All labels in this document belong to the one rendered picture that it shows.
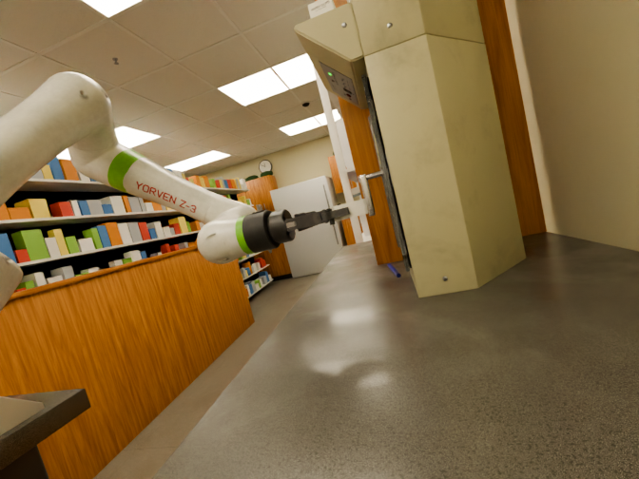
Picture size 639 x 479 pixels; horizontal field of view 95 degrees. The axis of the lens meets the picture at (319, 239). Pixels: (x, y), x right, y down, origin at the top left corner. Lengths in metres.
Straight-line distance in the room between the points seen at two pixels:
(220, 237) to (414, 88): 0.49
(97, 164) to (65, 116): 0.17
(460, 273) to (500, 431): 0.35
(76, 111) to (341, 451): 0.80
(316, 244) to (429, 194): 5.14
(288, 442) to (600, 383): 0.29
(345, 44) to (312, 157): 5.76
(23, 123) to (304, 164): 5.81
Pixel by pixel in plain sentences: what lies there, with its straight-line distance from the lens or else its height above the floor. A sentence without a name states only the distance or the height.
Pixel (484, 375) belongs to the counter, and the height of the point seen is 0.94.
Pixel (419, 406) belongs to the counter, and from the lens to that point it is 0.35.
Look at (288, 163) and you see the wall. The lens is 6.50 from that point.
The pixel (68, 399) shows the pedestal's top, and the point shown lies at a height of 0.94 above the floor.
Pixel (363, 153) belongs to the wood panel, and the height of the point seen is 1.30.
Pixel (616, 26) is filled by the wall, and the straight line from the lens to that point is 0.82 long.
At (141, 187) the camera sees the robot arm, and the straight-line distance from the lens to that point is 0.92.
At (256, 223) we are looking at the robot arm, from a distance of 0.66.
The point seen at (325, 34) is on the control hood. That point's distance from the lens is 0.67.
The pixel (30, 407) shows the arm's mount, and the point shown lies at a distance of 0.75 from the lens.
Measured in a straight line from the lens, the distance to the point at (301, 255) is 5.79.
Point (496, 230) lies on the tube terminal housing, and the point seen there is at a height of 1.03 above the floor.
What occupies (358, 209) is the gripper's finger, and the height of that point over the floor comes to 1.14.
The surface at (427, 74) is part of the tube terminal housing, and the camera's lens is 0.63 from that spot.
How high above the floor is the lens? 1.15
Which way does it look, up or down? 5 degrees down
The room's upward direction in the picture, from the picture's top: 14 degrees counter-clockwise
